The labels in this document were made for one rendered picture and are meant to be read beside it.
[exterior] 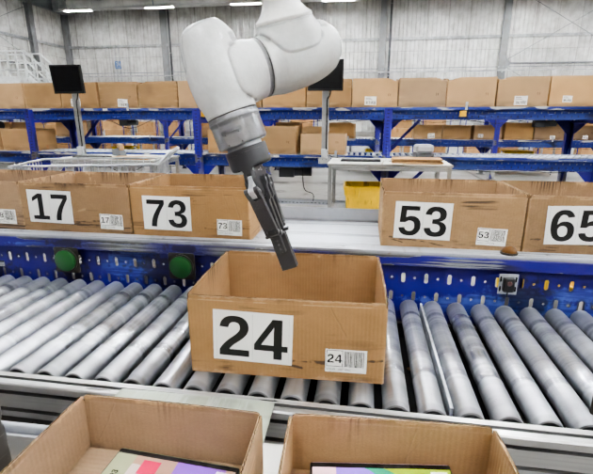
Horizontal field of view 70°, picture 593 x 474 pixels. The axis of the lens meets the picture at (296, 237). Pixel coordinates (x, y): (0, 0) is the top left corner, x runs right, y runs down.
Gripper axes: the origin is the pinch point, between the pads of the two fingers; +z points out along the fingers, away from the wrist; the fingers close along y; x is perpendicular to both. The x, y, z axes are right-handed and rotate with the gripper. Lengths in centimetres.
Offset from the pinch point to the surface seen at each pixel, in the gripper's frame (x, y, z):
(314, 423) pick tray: 2.2, 24.1, 19.6
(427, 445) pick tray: 16.2, 23.2, 27.2
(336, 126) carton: -47, -916, -22
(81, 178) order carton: -89, -78, -34
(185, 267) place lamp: -43, -41, 6
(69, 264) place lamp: -80, -41, -7
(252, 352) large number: -13.0, 1.6, 17.5
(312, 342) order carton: -1.0, 1.0, 19.0
